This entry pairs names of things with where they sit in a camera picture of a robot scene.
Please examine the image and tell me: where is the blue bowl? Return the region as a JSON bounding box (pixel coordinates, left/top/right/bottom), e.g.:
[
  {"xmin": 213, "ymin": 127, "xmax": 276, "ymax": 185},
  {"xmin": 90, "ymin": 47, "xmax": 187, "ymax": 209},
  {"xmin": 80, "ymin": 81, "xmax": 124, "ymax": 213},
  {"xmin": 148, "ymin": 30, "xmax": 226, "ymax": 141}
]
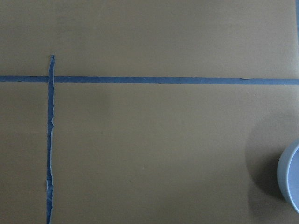
[{"xmin": 277, "ymin": 139, "xmax": 299, "ymax": 213}]

